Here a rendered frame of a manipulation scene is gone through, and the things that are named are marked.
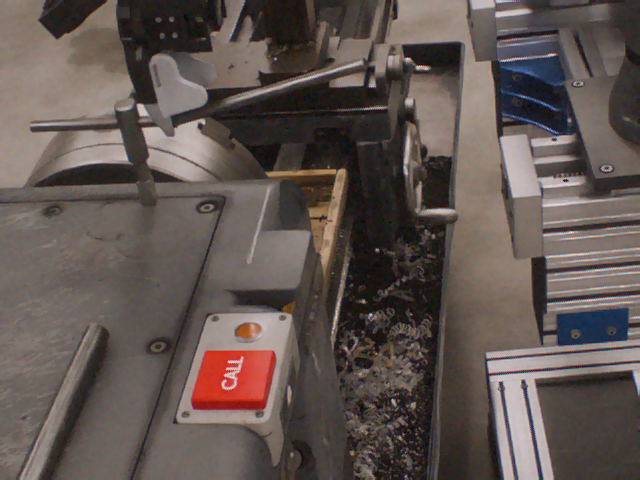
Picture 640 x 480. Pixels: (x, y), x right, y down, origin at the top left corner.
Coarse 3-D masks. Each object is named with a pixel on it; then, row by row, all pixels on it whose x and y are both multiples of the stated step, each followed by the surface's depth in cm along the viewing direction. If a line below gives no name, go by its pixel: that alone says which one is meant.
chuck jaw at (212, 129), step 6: (210, 120) 147; (204, 126) 143; (210, 126) 146; (216, 126) 147; (222, 126) 148; (204, 132) 142; (210, 132) 143; (216, 132) 143; (222, 132) 147; (228, 132) 147; (216, 138) 143; (222, 138) 143; (228, 138) 144; (222, 144) 143; (228, 144) 143
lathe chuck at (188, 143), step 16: (96, 112) 143; (112, 112) 142; (144, 112) 141; (144, 128) 138; (176, 128) 139; (192, 128) 140; (48, 144) 146; (64, 144) 140; (80, 144) 137; (96, 144) 136; (160, 144) 136; (176, 144) 137; (192, 144) 138; (208, 144) 140; (240, 144) 144; (48, 160) 139; (192, 160) 136; (208, 160) 138; (224, 160) 140; (240, 160) 142; (256, 160) 145; (224, 176) 138; (240, 176) 140; (256, 176) 143
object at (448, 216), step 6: (420, 210) 211; (426, 210) 210; (432, 210) 210; (438, 210) 210; (444, 210) 210; (450, 210) 210; (420, 216) 210; (426, 216) 210; (432, 216) 209; (438, 216) 209; (444, 216) 209; (450, 216) 209; (456, 216) 209; (420, 222) 211; (426, 222) 210; (432, 222) 210; (438, 222) 210; (444, 222) 210; (450, 222) 210
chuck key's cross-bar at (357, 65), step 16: (352, 64) 109; (288, 80) 111; (304, 80) 110; (320, 80) 110; (240, 96) 113; (256, 96) 112; (272, 96) 112; (192, 112) 114; (208, 112) 114; (32, 128) 117; (48, 128) 117; (64, 128) 117; (80, 128) 117; (96, 128) 116; (112, 128) 116
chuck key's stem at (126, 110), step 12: (120, 108) 114; (132, 108) 114; (120, 120) 115; (132, 120) 115; (120, 132) 116; (132, 132) 116; (132, 144) 116; (144, 144) 117; (132, 156) 117; (144, 156) 118; (144, 168) 119; (144, 180) 119; (144, 192) 120; (156, 192) 122; (144, 204) 121
